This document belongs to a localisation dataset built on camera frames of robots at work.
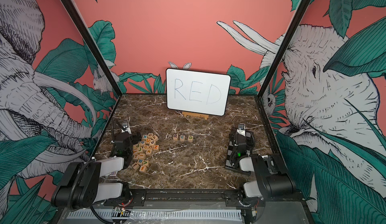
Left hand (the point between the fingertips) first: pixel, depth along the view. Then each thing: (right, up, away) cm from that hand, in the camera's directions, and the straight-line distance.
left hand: (129, 128), depth 90 cm
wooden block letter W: (+9, -18, -6) cm, 21 cm away
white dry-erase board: (+42, +23, +7) cm, 48 cm away
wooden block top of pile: (+11, -5, +5) cm, 13 cm away
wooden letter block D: (+37, -7, +3) cm, 38 cm away
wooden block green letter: (+5, -11, 0) cm, 12 cm away
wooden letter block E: (+32, -7, +4) cm, 33 cm away
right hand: (+70, 0, +1) cm, 70 cm away
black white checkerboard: (+59, -20, -6) cm, 63 cm away
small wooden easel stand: (+39, +8, +16) cm, 43 cm away
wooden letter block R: (+28, -6, +4) cm, 29 cm away
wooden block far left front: (+7, -20, -8) cm, 23 cm away
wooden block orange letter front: (+11, -22, -8) cm, 26 cm away
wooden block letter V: (+12, -19, -6) cm, 24 cm away
